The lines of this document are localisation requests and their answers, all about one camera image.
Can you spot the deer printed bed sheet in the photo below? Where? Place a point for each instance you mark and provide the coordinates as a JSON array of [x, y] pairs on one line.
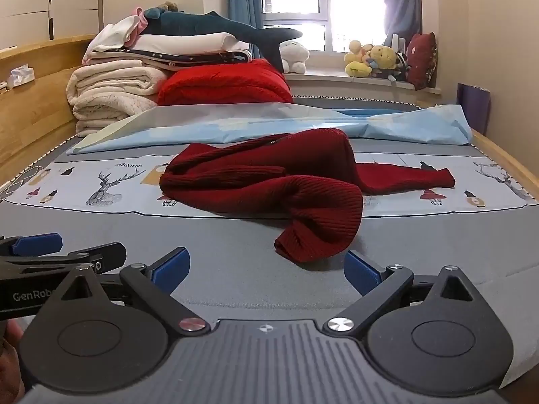
[[105, 185]]

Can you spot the wooden bed frame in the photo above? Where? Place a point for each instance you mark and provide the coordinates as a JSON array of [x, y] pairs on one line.
[[42, 105]]

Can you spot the dark red knit sweater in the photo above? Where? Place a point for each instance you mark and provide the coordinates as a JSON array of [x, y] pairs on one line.
[[273, 185]]

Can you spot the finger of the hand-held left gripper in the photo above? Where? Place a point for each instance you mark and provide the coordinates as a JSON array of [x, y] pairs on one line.
[[38, 244], [105, 256]]

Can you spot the folded cream blankets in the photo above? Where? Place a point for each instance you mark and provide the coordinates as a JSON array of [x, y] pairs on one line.
[[109, 92]]

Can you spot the brown plush toy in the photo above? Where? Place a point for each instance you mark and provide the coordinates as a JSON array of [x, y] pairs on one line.
[[169, 6]]

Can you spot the tissue pack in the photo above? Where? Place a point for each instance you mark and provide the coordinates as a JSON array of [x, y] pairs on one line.
[[21, 75]]

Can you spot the red cushion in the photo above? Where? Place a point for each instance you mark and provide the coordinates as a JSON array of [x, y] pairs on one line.
[[422, 61]]

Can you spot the white plush toy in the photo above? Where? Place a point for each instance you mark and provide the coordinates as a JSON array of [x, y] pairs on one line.
[[294, 54]]

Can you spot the purple bag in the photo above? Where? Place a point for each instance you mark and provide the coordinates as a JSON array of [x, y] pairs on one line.
[[473, 107]]

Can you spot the pink cloth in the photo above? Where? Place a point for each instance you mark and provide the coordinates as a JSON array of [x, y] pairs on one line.
[[138, 25]]

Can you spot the blue curtain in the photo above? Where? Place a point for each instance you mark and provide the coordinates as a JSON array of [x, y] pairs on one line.
[[244, 4], [402, 0]]

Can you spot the window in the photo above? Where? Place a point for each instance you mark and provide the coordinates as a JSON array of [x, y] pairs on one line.
[[320, 8]]

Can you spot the blue shark plush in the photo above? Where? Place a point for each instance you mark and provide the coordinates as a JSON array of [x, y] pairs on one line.
[[189, 23]]

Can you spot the red quilt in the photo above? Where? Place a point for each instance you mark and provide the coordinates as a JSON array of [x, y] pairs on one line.
[[223, 84]]

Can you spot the yellow round-faced plush toy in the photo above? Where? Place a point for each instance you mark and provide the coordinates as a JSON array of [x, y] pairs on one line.
[[384, 59]]

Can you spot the folded dark patterned blanket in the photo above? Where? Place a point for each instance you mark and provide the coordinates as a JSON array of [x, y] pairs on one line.
[[198, 59]]

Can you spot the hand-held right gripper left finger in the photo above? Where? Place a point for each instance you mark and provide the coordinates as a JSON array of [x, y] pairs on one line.
[[168, 267]]

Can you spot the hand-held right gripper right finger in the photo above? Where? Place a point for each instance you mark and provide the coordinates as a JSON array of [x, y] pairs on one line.
[[362, 273]]

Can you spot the white folded cloth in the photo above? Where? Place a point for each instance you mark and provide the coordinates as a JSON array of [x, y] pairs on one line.
[[118, 31]]

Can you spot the person's left hand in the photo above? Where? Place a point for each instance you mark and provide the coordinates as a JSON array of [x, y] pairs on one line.
[[8, 362]]

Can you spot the light blue sheet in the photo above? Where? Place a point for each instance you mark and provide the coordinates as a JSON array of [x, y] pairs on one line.
[[294, 128]]

